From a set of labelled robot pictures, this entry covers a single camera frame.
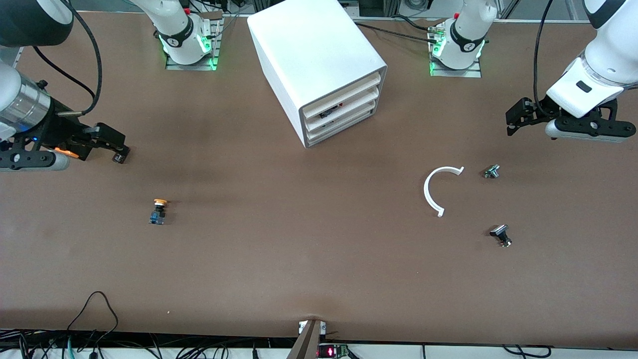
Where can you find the white plastic drawer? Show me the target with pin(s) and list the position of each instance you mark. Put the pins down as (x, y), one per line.
(359, 103)
(349, 94)
(349, 122)

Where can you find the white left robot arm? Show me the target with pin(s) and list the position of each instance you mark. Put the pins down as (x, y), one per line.
(598, 75)

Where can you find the white semicircular bracket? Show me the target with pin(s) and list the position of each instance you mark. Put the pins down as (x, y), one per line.
(425, 192)

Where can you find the device with red display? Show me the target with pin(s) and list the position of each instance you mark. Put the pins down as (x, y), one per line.
(331, 351)

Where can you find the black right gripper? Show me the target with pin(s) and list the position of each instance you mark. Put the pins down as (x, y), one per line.
(61, 125)

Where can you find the black red component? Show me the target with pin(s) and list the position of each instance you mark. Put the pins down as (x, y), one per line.
(331, 110)

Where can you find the orange capped blue button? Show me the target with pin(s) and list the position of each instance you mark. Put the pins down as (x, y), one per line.
(158, 217)

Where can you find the chrome metal fitting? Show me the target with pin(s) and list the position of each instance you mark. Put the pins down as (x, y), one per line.
(492, 171)

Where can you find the orange box with black base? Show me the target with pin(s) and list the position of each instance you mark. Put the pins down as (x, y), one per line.
(67, 152)

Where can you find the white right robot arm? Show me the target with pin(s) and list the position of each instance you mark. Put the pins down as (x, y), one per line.
(184, 45)

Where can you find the small black terminal block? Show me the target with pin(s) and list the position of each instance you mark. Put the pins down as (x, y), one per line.
(119, 158)

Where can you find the small metal bracket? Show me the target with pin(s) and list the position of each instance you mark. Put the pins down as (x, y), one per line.
(322, 328)

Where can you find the brown angled bar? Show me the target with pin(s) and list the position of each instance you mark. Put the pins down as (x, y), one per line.
(305, 344)

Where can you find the metal T-nut bolt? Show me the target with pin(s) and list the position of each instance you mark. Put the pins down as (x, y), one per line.
(500, 232)

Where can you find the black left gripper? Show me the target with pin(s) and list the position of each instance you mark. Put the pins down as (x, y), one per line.
(540, 107)

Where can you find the white drawer cabinet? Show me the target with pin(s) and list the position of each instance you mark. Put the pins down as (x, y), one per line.
(309, 45)

